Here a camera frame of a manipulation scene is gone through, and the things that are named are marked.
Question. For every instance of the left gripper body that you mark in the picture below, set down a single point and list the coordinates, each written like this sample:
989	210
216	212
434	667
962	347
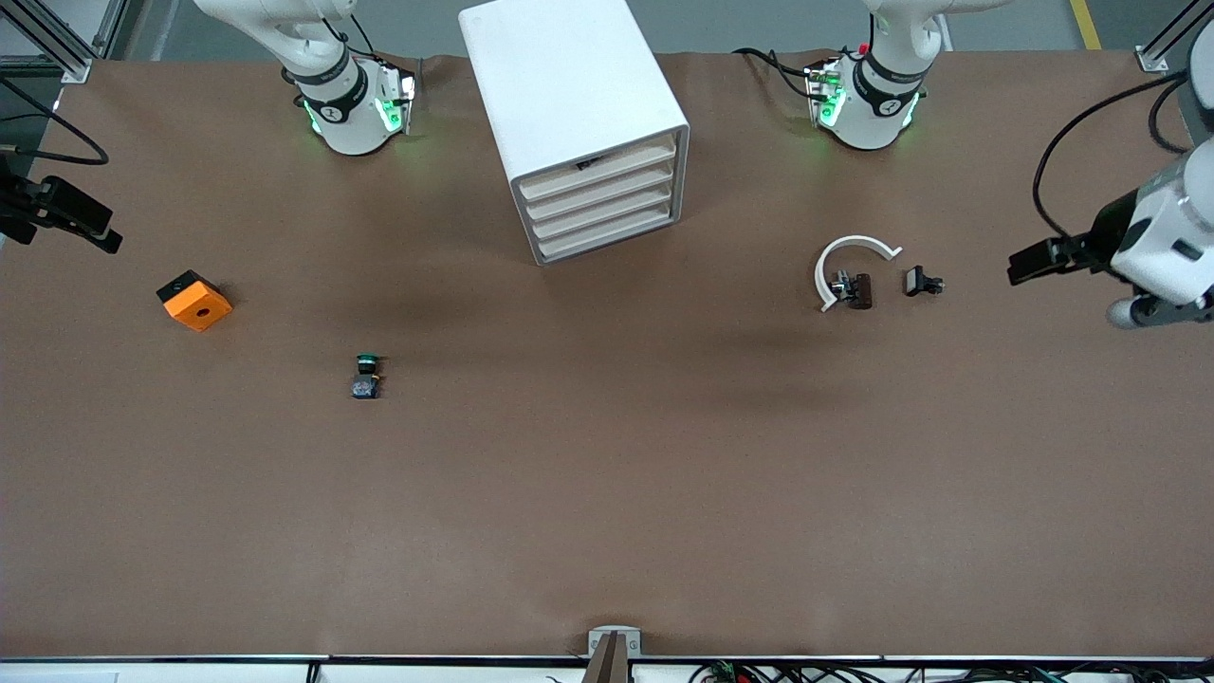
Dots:
1106	230

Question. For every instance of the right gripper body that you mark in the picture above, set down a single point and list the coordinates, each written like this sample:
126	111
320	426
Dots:
19	205

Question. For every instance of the green push button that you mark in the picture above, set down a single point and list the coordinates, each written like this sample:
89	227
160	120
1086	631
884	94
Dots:
366	384

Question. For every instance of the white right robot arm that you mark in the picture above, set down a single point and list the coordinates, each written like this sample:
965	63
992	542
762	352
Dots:
346	104

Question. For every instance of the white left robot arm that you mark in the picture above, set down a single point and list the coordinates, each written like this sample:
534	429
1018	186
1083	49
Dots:
877	95

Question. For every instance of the small black clip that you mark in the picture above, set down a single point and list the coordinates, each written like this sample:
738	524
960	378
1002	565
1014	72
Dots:
915	281

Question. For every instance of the orange and black block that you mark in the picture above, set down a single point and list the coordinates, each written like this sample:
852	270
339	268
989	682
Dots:
199	308

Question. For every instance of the small brown black component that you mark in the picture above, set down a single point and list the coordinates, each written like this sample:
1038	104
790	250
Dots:
858	291

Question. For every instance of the brown table cover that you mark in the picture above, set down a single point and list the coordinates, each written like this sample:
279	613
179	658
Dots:
607	474

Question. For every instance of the aluminium frame post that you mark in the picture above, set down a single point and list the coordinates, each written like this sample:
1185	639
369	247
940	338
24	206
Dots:
76	69
1152	62

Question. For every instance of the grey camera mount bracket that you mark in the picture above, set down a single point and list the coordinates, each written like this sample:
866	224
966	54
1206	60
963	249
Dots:
615	655

